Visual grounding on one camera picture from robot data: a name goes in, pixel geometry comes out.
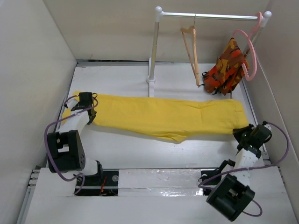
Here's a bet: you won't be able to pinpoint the yellow trousers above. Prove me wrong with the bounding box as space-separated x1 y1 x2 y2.
61 91 249 144

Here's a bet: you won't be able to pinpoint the wooden hanger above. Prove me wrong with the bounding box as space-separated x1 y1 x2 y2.
180 14 200 87

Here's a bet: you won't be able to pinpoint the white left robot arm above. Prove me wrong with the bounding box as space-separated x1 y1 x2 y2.
44 92 104 185

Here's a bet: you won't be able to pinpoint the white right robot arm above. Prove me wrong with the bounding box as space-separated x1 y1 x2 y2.
206 122 272 222

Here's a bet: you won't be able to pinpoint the orange camouflage trousers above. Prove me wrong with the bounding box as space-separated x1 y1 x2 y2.
202 37 249 95

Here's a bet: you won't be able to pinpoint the pink plastic hanger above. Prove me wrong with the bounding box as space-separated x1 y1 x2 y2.
232 12 263 81

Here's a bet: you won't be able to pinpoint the white clothes rack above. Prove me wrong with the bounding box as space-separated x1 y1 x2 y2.
147 6 272 98

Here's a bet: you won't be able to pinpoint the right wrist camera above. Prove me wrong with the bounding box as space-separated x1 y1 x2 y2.
262 121 272 131

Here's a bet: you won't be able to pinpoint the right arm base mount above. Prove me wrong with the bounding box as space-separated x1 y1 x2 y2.
199 170 225 196

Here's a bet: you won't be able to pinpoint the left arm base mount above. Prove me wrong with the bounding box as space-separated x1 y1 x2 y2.
74 169 119 196

